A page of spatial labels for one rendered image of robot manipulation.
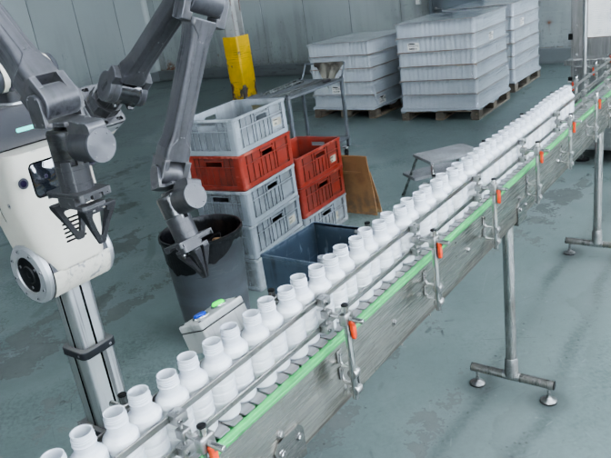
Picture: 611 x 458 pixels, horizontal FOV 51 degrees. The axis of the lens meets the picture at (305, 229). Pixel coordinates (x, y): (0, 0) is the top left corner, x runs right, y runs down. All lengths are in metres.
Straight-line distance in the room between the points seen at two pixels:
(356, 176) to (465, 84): 3.24
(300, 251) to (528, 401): 1.23
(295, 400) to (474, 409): 1.59
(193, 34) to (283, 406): 0.80
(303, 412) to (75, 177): 0.69
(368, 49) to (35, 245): 7.22
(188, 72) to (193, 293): 2.11
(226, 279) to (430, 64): 5.26
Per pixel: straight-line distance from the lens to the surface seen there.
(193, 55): 1.44
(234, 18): 11.76
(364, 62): 8.63
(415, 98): 8.26
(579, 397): 3.03
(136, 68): 1.65
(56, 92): 1.15
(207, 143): 3.93
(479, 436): 2.79
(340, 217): 5.01
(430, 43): 8.07
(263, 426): 1.36
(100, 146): 1.11
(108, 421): 1.13
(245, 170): 3.88
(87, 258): 1.74
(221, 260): 3.33
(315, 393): 1.49
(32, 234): 1.67
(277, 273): 2.16
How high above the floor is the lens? 1.77
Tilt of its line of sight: 21 degrees down
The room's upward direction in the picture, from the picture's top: 8 degrees counter-clockwise
